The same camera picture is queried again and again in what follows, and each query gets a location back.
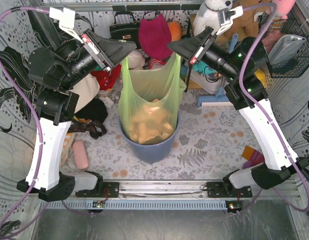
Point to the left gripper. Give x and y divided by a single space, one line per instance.
95 52

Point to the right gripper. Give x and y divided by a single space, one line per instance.
199 51

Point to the green trash bag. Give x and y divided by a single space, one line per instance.
143 86

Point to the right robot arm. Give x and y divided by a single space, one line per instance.
250 98

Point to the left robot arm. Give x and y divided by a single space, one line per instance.
58 71

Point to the magenta cloth bag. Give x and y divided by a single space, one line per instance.
154 36

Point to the cream canvas tote bag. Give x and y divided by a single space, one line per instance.
87 89

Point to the blue trash bin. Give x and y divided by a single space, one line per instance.
154 152

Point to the teal folded cloth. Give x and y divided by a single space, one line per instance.
202 68

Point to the orange plush toy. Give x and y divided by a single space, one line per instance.
175 30

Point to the black leather handbag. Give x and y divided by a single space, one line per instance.
126 31

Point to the white plush sheep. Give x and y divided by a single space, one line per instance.
136 61

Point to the red cloth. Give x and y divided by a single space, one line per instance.
107 79

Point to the pink plush doll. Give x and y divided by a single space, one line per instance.
155 64

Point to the white plush dog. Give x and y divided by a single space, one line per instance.
207 15

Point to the white shoe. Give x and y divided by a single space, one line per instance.
198 81

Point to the brown teddy bear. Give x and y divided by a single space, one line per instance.
246 25

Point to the yellow plush toy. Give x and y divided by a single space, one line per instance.
261 76

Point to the crumpled brown paper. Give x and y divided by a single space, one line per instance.
151 124

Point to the silver foil pouch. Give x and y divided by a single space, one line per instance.
285 48

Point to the orange checkered cloth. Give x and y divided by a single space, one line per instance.
68 141

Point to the pink plush toy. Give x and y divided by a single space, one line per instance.
283 8

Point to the pink case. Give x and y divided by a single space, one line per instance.
80 155

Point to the purple orange sock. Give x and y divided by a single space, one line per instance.
252 156

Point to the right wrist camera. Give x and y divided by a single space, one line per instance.
226 18

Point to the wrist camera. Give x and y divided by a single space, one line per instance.
66 18
226 18

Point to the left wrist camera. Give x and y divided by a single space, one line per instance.
66 18

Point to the black wire basket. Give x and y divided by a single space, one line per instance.
297 65

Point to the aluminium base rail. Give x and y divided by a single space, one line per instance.
164 189

